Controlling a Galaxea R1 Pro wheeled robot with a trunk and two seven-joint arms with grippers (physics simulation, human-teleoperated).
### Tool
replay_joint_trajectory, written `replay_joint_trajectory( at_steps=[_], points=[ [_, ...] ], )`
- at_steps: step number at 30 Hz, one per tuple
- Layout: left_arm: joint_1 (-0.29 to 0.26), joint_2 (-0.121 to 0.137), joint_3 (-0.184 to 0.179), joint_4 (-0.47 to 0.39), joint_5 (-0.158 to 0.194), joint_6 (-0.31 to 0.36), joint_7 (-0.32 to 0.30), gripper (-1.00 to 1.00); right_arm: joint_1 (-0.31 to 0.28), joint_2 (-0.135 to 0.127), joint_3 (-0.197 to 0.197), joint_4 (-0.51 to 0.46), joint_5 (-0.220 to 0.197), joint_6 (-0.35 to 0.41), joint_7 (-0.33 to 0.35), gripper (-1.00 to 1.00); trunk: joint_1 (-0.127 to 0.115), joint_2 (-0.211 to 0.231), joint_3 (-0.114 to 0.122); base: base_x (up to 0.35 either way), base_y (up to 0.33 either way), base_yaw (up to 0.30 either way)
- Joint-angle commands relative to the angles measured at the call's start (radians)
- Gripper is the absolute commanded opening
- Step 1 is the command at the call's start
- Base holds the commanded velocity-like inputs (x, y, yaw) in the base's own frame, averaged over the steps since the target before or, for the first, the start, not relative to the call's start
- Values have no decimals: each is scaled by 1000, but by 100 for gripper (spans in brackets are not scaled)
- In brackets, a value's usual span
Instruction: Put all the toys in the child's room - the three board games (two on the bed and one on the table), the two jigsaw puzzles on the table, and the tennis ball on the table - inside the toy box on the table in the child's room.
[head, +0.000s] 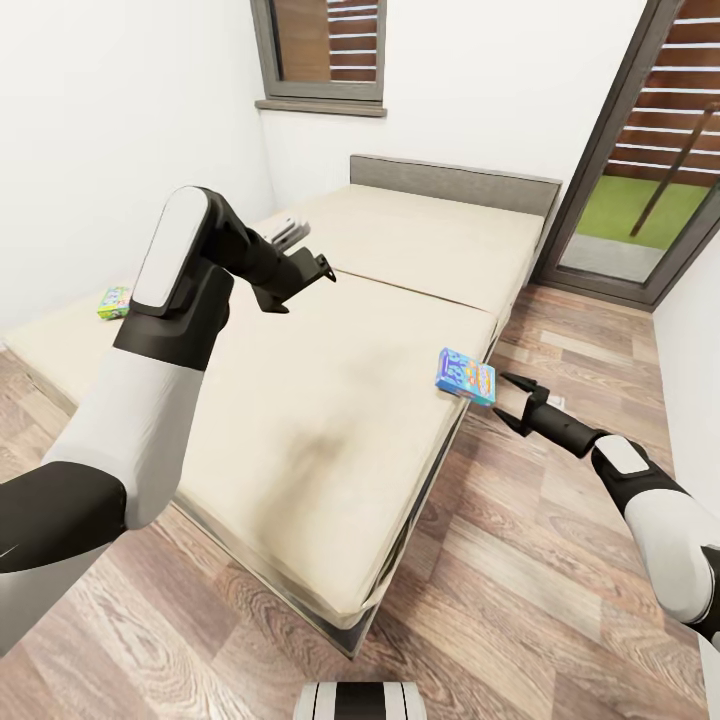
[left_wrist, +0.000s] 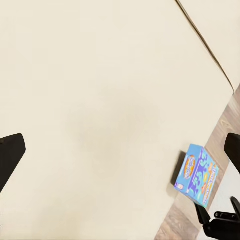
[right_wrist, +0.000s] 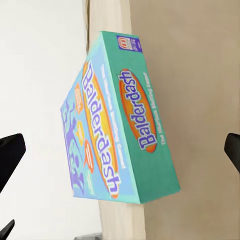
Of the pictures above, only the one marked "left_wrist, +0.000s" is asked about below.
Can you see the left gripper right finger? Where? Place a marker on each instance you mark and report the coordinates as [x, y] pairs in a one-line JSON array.
[[232, 149]]

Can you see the bed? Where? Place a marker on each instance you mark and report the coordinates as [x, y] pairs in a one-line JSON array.
[[108, 95]]

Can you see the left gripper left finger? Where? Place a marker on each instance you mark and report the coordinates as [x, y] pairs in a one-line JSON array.
[[12, 149]]

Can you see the board game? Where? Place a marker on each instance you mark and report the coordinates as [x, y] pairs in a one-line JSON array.
[[197, 175]]

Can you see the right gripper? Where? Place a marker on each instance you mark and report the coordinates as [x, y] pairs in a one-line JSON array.
[[220, 229]]

